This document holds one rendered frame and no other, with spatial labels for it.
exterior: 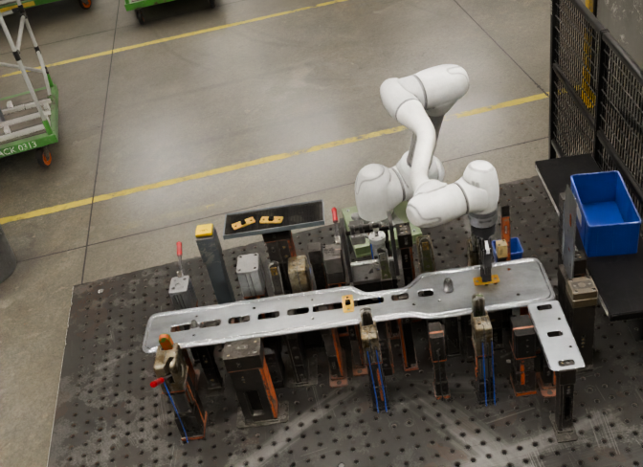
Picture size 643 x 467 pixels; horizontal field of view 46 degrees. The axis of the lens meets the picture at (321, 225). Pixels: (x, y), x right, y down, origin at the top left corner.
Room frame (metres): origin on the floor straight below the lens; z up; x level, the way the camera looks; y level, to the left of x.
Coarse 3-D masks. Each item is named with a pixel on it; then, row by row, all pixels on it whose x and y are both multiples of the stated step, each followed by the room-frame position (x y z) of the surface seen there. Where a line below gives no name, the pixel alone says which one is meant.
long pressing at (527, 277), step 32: (352, 288) 2.00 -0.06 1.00; (416, 288) 1.94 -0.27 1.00; (480, 288) 1.87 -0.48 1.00; (512, 288) 1.84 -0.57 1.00; (544, 288) 1.81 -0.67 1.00; (160, 320) 2.04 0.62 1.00; (224, 320) 1.97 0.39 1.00; (256, 320) 1.94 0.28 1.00; (288, 320) 1.91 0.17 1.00; (320, 320) 1.88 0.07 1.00; (352, 320) 1.85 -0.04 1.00; (384, 320) 1.83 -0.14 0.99
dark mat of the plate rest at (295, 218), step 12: (312, 204) 2.32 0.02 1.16; (228, 216) 2.35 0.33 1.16; (240, 216) 2.34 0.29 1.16; (252, 216) 2.32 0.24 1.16; (288, 216) 2.28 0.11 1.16; (300, 216) 2.26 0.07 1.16; (312, 216) 2.25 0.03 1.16; (228, 228) 2.28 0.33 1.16; (240, 228) 2.26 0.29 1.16; (252, 228) 2.25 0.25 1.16; (264, 228) 2.23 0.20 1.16
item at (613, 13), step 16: (592, 0) 4.57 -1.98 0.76; (608, 0) 4.37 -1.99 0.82; (624, 0) 4.18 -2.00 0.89; (640, 0) 4.00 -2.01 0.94; (608, 16) 4.36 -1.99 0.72; (624, 16) 4.16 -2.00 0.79; (640, 16) 3.98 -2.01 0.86; (624, 32) 4.14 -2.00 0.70; (640, 32) 3.96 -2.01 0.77; (592, 48) 4.53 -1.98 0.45; (624, 48) 4.13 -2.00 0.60; (640, 48) 3.95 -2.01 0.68; (640, 64) 3.94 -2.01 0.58; (608, 80) 4.32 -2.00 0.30; (624, 80) 4.11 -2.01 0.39; (592, 96) 4.57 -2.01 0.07
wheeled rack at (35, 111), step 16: (16, 0) 6.16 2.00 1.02; (0, 16) 5.25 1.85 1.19; (32, 32) 6.17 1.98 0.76; (16, 48) 5.37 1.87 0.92; (0, 64) 6.08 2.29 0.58; (48, 80) 5.98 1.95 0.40; (16, 96) 6.11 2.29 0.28; (32, 96) 5.26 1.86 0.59; (48, 96) 5.87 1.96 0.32; (16, 112) 5.76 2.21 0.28; (32, 112) 5.70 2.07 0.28; (48, 112) 5.58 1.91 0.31; (0, 128) 5.51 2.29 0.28; (16, 128) 5.45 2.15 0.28; (32, 128) 5.32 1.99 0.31; (48, 128) 5.25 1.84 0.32; (0, 144) 5.24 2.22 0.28; (16, 144) 5.20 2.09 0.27; (32, 144) 5.21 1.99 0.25; (48, 144) 5.22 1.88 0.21; (48, 160) 5.26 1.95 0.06
